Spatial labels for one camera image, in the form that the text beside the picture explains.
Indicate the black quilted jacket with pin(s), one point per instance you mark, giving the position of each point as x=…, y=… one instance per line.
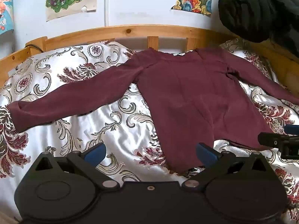
x=252, y=9

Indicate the orange-haired figure wall poster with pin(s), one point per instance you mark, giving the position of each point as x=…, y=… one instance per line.
x=5, y=9

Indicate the white wall pipe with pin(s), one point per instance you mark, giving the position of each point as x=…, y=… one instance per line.
x=106, y=4

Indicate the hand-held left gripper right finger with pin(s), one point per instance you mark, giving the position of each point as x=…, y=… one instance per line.
x=206, y=155

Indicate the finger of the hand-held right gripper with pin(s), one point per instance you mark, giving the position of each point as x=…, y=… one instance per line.
x=268, y=139
x=292, y=130

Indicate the wooden bed frame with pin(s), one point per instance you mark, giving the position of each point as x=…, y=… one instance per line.
x=128, y=30

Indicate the floral satin bedspread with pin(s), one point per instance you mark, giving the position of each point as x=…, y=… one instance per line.
x=58, y=79

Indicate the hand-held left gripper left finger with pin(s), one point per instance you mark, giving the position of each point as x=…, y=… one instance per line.
x=95, y=155

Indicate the maroon long-sleeved sweater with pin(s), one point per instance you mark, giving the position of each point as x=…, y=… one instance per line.
x=186, y=98

